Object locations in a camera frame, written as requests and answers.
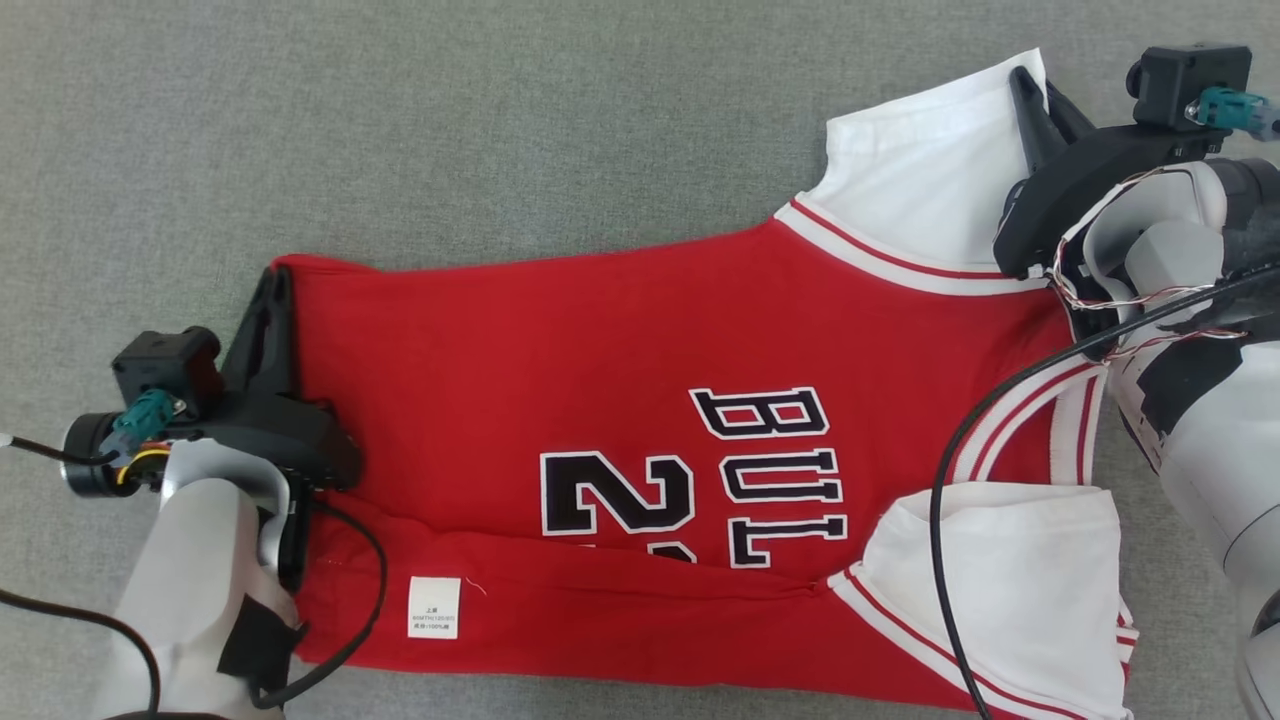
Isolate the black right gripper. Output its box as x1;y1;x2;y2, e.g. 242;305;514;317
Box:
993;65;1231;280

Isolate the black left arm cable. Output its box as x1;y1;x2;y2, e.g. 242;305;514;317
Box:
250;495;390;710

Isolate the left camera cable teal plug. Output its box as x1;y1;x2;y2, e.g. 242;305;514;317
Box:
0;390;183;469

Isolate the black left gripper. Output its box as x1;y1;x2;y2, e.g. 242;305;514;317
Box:
185;265;363;492

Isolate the red basketball jersey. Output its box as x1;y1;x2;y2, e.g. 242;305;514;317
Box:
270;48;1142;720

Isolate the thin red white wire bundle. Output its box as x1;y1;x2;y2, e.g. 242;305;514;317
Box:
1050;170;1251;363

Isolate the camera cable teal plug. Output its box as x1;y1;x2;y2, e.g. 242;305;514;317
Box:
0;390;183;469
930;87;1280;720

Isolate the right camera cable teal plug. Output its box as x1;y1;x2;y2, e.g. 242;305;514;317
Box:
930;87;1280;720

